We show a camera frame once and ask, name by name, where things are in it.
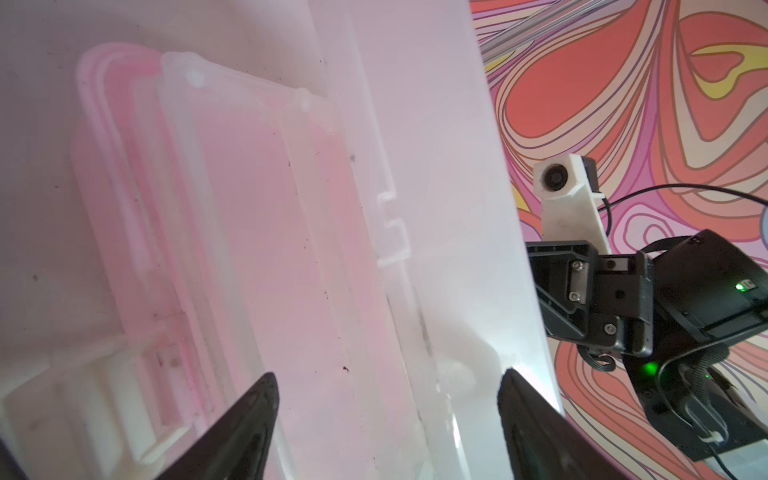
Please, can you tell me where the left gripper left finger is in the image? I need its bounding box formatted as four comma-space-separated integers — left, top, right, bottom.
159, 372, 280, 480

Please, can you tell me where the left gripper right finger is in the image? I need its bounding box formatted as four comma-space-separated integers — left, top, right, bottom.
497, 368, 628, 480

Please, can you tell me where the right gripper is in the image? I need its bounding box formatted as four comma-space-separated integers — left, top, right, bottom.
526, 241, 654, 356

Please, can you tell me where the pink plastic tool box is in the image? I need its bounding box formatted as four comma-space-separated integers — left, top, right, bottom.
1, 1, 559, 479

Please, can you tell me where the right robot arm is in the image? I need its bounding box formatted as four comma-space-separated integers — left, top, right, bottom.
527, 230, 767, 462

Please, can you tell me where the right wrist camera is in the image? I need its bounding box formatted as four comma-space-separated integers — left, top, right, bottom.
533, 153, 611, 254

